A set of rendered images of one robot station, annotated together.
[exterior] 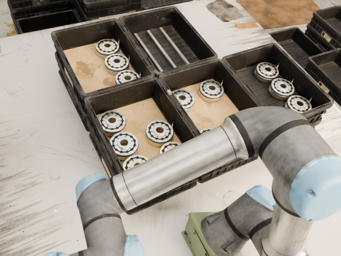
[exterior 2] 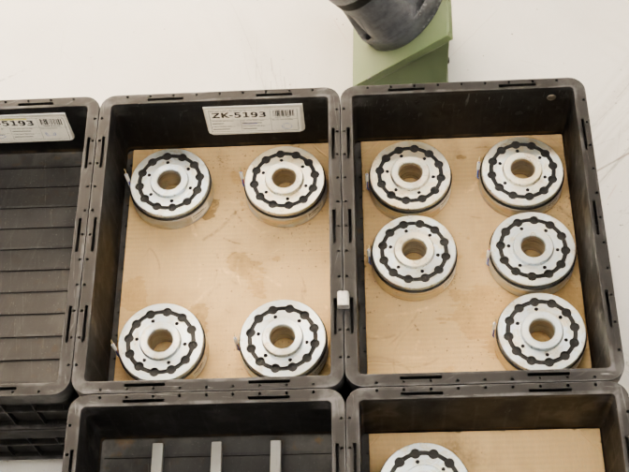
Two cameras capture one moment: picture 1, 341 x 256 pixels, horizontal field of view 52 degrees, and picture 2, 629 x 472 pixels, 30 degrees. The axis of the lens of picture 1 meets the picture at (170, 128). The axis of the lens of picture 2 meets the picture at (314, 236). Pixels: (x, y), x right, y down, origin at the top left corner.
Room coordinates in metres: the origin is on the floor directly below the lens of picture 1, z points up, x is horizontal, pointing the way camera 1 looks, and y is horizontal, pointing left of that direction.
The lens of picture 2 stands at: (1.36, 0.40, 2.11)
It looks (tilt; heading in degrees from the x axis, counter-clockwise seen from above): 60 degrees down; 223
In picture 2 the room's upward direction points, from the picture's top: 7 degrees counter-clockwise
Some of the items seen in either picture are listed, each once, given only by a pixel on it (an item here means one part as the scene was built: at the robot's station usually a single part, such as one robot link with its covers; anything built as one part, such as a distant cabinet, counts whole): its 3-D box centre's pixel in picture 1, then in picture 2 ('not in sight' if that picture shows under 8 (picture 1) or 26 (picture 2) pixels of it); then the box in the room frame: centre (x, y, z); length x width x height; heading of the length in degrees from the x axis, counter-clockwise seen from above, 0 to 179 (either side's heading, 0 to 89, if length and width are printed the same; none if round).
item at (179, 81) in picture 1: (212, 110); (220, 256); (0.93, -0.15, 0.87); 0.40 x 0.30 x 0.11; 36
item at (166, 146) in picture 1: (173, 153); (410, 175); (0.70, -0.03, 0.86); 0.10 x 0.10 x 0.01
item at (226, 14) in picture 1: (224, 9); not in sight; (1.90, -0.19, 0.71); 0.22 x 0.19 x 0.01; 35
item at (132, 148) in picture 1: (124, 143); (533, 249); (0.70, 0.15, 0.86); 0.10 x 0.10 x 0.01
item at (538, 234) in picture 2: (124, 142); (533, 246); (0.70, 0.15, 0.86); 0.05 x 0.05 x 0.01
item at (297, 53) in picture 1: (292, 58); not in sight; (2.14, -0.80, 0.26); 0.40 x 0.30 x 0.23; 35
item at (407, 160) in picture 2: not in sight; (410, 173); (0.70, -0.03, 0.86); 0.05 x 0.05 x 0.01
